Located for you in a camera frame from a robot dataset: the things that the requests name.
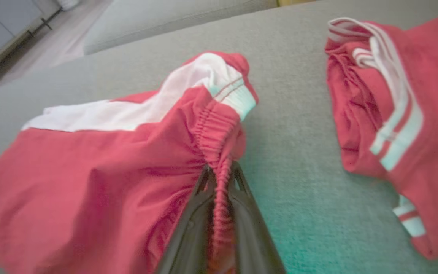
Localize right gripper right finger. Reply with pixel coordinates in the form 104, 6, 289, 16
229, 161, 286, 274

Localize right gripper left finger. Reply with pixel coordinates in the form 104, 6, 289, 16
156, 164, 217, 274

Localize red shorts with white band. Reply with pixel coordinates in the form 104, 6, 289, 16
0, 51, 260, 274

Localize red white striped jersey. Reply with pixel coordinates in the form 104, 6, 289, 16
325, 10, 438, 260

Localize large grey sofa chaise cushion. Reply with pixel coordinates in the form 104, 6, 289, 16
0, 0, 438, 274

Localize grey sofa seat cushion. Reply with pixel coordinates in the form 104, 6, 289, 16
83, 0, 279, 56

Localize white ribbed plant pot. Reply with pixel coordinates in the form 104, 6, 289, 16
57, 0, 81, 11

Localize grey sideboard cabinet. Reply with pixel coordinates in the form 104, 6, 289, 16
0, 0, 62, 82

